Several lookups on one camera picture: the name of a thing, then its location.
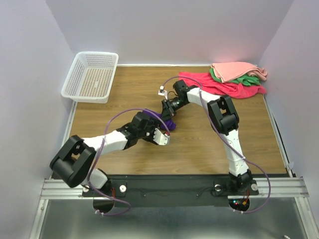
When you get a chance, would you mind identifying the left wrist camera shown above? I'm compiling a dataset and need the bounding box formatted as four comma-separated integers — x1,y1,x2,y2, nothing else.
153,128,170,146

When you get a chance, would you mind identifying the green towel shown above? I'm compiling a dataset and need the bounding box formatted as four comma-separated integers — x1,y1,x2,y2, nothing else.
209,68,261,86

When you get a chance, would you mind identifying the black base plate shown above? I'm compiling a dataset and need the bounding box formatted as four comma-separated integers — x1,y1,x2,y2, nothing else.
83,174,259,211

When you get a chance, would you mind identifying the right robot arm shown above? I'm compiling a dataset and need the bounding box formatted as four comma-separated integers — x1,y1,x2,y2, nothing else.
158,80,253,194

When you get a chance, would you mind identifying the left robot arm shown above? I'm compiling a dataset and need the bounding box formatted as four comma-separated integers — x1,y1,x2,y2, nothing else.
49,111,161,188

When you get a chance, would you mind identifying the aluminium frame rail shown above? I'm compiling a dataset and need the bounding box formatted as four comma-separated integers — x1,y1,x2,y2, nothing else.
40,178,309,200

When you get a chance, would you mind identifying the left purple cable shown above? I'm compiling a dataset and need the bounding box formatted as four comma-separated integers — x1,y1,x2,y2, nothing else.
88,107,171,216

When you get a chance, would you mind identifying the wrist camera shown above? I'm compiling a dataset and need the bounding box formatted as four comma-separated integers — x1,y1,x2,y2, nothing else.
158,86,168,99
153,128,170,146

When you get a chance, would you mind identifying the purple towel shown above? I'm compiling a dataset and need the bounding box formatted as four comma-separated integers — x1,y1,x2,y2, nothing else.
142,109,176,131

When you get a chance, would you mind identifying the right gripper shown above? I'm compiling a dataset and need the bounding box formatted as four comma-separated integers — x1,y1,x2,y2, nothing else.
160,98,187,123

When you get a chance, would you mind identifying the salmon pink towel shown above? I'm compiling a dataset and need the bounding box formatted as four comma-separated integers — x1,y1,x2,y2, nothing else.
211,62,268,83

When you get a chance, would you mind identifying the hot pink towel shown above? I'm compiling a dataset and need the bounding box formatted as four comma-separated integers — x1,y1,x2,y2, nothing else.
179,72,267,99

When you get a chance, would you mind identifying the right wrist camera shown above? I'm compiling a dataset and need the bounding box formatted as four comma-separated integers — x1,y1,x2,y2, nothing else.
158,86,168,99

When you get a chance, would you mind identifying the white plastic basket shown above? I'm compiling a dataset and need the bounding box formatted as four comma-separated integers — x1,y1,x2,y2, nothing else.
61,51,119,104

